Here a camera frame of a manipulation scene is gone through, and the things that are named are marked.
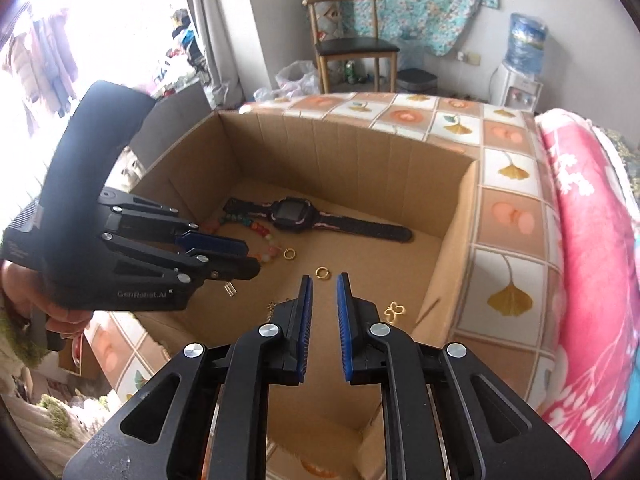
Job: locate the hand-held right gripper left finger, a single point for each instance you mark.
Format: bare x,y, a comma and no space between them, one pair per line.
305,340

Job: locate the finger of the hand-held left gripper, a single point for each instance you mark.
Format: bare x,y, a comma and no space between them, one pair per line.
235,269
220,246

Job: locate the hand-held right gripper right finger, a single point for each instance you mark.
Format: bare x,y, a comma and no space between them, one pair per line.
343,335

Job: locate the small silver buckle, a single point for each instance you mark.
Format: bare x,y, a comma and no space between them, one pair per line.
230,291

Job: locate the gold clover charm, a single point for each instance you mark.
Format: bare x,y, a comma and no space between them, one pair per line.
390,315

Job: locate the black purple smart watch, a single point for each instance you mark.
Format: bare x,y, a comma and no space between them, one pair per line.
295,212

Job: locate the brown cardboard box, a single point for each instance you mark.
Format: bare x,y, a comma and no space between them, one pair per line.
350,160

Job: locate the person's left hand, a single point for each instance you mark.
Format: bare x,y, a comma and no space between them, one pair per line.
55,317

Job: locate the hanging clothes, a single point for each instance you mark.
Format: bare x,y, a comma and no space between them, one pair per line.
45,60

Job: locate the pile of clothes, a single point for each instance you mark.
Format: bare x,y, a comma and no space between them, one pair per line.
185,45

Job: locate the tile-patterned tablecloth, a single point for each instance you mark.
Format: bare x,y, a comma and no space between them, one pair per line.
505,260

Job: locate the grey curtain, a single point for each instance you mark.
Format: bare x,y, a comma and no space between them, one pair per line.
215,35

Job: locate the white plastic bag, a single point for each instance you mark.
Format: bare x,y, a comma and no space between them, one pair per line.
295,80

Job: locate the green fluffy blanket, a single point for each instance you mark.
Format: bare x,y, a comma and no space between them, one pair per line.
55,415

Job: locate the wooden chair with black seat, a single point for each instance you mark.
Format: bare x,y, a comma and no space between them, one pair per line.
350,46

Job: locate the white fluffy blanket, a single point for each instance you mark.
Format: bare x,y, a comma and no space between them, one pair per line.
30,425

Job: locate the black bin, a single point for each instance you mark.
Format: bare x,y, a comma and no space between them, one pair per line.
417,80

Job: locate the pink floral blanket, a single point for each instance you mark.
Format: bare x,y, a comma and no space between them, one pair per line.
595,260

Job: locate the white water dispenser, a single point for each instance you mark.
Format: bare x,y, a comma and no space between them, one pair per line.
505,87

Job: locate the pink blue blanket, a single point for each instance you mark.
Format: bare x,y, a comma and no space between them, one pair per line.
629,425

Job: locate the teal floral cloth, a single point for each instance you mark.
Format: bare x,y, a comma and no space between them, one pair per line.
425,0

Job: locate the blue water bottle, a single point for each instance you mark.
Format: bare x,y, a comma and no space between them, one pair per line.
525,42

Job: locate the white wall socket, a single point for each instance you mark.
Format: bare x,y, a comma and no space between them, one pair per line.
470,57

